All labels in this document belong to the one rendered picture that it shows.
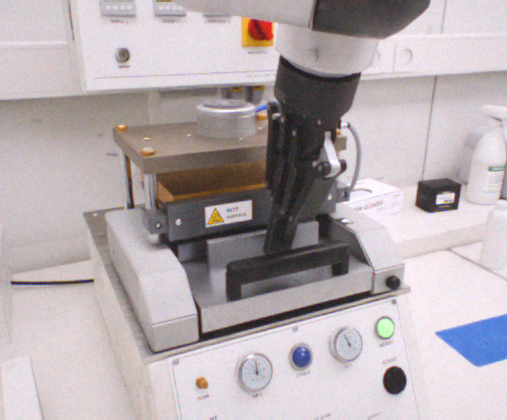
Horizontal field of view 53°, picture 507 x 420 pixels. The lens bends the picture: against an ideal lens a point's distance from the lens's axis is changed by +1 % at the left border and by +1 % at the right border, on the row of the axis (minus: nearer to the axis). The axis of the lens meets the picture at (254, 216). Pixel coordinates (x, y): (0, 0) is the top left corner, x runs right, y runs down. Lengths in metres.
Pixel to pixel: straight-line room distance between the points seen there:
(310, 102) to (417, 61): 0.99
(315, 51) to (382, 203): 0.83
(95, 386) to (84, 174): 0.50
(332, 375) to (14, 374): 0.39
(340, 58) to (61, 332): 0.69
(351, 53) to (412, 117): 1.09
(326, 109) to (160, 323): 0.27
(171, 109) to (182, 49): 0.10
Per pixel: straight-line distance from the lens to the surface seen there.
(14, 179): 1.14
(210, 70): 0.81
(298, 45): 0.43
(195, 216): 0.59
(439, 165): 1.63
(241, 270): 0.53
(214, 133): 0.66
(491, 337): 0.96
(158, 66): 0.78
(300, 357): 0.59
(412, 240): 1.18
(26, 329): 0.98
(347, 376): 0.64
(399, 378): 0.67
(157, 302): 0.54
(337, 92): 0.45
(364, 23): 0.33
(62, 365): 0.87
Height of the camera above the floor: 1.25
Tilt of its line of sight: 21 degrees down
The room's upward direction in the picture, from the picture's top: straight up
